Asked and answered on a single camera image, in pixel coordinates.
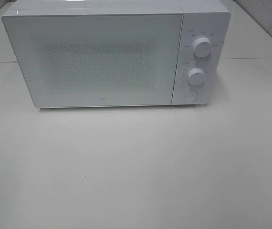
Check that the white microwave knob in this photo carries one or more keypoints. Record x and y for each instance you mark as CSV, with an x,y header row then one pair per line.
x,y
196,76
202,46

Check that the white microwave door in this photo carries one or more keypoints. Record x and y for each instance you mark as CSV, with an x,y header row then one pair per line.
x,y
101,60

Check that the white microwave oven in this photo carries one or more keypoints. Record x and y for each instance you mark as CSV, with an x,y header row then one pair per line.
x,y
199,18

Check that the round white door button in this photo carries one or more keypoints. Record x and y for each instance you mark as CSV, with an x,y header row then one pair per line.
x,y
190,96

